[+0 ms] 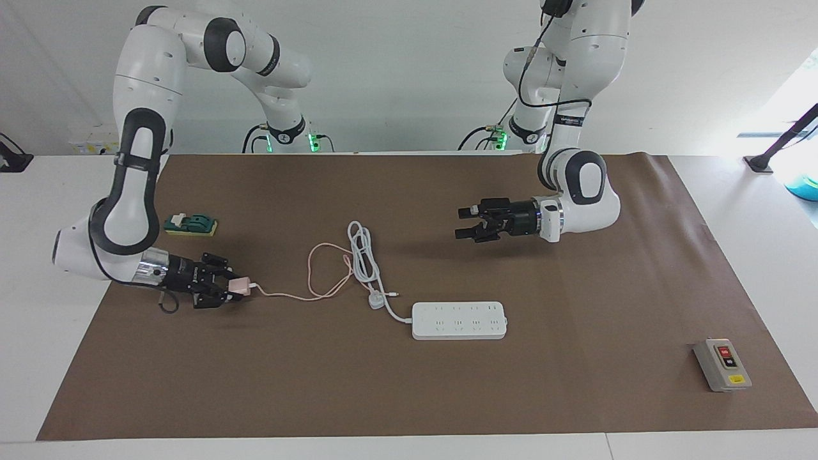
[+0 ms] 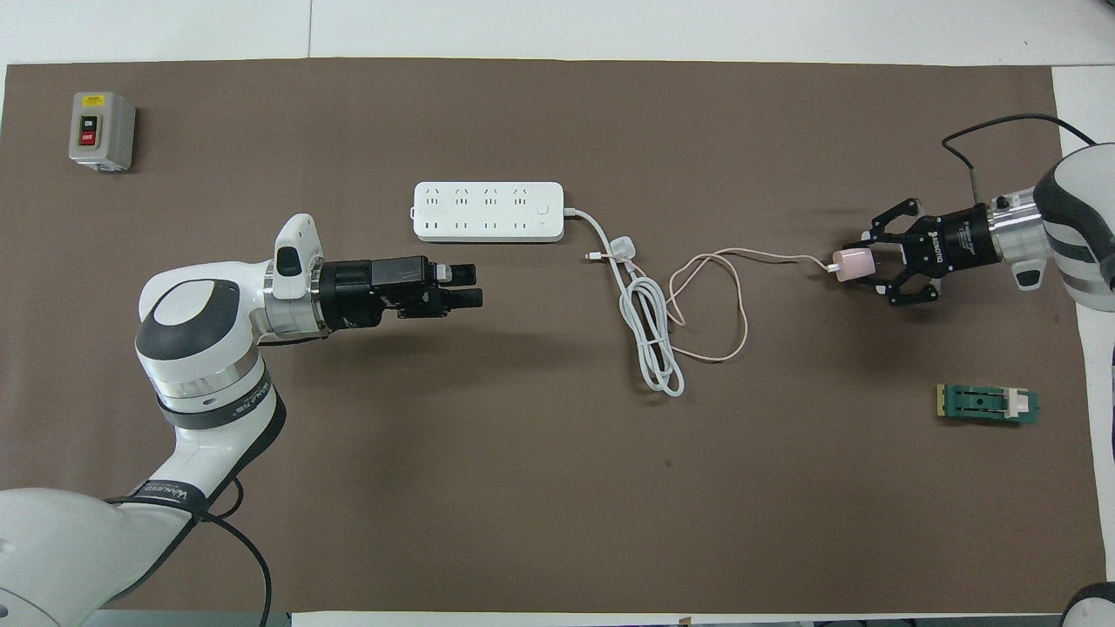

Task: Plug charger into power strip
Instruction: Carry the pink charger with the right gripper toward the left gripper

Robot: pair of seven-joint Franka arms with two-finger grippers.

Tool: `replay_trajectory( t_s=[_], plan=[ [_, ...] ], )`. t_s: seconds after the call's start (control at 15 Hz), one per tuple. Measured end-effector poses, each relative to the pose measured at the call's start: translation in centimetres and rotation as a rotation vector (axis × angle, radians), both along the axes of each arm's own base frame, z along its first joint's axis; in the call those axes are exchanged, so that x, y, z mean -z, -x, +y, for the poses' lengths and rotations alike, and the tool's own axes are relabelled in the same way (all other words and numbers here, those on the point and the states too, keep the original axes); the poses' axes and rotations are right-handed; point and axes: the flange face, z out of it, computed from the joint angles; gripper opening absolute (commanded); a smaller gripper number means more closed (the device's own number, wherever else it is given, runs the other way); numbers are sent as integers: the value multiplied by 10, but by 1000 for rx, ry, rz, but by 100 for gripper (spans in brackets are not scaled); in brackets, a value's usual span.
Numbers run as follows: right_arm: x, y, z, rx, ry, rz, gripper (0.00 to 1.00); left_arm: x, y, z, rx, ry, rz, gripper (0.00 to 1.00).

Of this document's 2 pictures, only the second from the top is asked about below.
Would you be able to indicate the pink charger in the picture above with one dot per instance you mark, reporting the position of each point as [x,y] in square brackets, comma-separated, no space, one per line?
[854,265]

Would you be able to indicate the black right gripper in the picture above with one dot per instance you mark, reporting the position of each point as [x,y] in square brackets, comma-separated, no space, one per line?
[958,239]

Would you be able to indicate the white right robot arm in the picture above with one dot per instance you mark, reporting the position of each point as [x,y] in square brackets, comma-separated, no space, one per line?
[1080,218]

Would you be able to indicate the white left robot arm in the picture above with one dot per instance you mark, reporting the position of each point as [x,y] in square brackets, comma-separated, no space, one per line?
[187,331]

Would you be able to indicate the brown table mat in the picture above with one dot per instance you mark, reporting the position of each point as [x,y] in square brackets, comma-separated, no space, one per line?
[523,479]

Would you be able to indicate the white power strip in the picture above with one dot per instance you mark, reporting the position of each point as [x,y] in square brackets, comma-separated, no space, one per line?
[488,213]

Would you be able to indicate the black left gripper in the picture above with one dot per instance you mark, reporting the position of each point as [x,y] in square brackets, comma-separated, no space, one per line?
[375,292]

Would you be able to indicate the grey on-off switch box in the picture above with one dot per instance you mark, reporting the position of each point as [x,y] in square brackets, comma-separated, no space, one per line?
[109,131]

